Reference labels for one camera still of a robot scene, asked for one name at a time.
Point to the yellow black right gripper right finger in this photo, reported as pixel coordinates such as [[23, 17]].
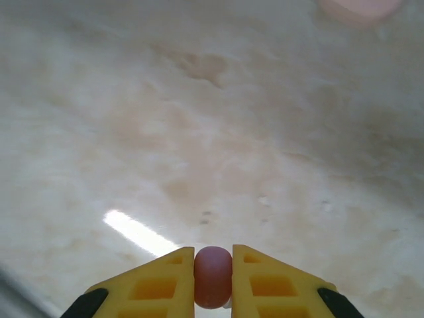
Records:
[[275, 291]]

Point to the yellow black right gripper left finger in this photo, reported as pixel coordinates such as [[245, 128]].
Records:
[[155, 291]]

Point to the pink earbud charging case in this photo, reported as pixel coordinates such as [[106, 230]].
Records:
[[357, 8]]

